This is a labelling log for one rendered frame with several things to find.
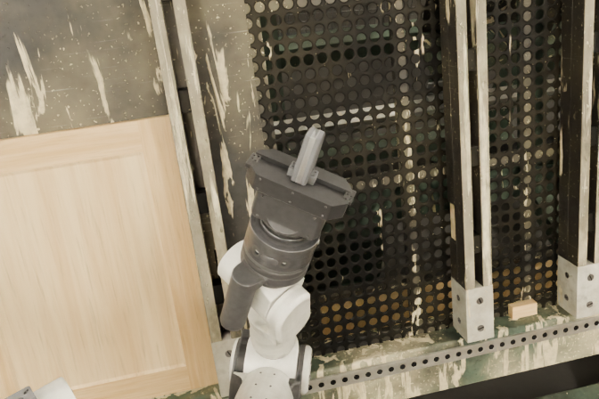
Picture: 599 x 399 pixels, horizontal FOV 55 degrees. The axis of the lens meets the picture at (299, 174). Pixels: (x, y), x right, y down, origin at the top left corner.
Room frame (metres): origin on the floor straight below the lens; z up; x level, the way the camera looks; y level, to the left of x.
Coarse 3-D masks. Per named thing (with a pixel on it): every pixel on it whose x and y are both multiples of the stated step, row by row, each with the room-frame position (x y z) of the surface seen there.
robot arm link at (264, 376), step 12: (300, 348) 0.42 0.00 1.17; (300, 360) 0.40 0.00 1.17; (240, 372) 0.38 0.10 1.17; (252, 372) 0.37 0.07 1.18; (264, 372) 0.37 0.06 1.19; (276, 372) 0.37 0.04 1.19; (300, 372) 0.38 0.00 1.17; (240, 384) 0.36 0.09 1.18; (252, 384) 0.34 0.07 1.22; (264, 384) 0.34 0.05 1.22; (276, 384) 0.34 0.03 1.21; (288, 384) 0.35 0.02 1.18; (300, 384) 0.36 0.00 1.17; (228, 396) 0.35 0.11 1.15; (240, 396) 0.31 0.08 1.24; (252, 396) 0.31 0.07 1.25; (264, 396) 0.31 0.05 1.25; (276, 396) 0.31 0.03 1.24; (288, 396) 0.33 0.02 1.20; (300, 396) 0.36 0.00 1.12
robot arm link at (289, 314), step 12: (300, 288) 0.39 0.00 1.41; (276, 300) 0.37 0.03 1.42; (288, 300) 0.37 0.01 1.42; (300, 300) 0.37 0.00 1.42; (252, 312) 0.41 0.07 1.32; (276, 312) 0.35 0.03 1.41; (288, 312) 0.35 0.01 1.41; (300, 312) 0.37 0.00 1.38; (252, 324) 0.39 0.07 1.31; (264, 324) 0.39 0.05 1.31; (276, 324) 0.34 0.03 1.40; (288, 324) 0.35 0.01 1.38; (300, 324) 0.38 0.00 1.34; (264, 336) 0.37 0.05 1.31; (276, 336) 0.35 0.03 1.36; (288, 336) 0.36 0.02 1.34
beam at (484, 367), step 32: (512, 320) 0.62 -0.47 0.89; (544, 320) 0.61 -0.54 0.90; (576, 320) 0.61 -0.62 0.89; (352, 352) 0.54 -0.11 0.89; (384, 352) 0.54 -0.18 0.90; (416, 352) 0.54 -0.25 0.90; (512, 352) 0.56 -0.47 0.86; (544, 352) 0.56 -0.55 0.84; (576, 352) 0.57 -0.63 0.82; (352, 384) 0.48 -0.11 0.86; (384, 384) 0.49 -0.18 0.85; (416, 384) 0.49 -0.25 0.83; (448, 384) 0.50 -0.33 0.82
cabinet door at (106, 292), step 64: (128, 128) 0.74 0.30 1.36; (0, 192) 0.65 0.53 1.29; (64, 192) 0.66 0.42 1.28; (128, 192) 0.68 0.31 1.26; (0, 256) 0.58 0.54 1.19; (64, 256) 0.60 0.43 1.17; (128, 256) 0.61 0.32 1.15; (192, 256) 0.62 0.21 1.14; (0, 320) 0.51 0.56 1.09; (64, 320) 0.52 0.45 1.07; (128, 320) 0.54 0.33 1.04; (192, 320) 0.55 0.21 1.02; (0, 384) 0.44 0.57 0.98; (128, 384) 0.46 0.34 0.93; (192, 384) 0.47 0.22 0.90
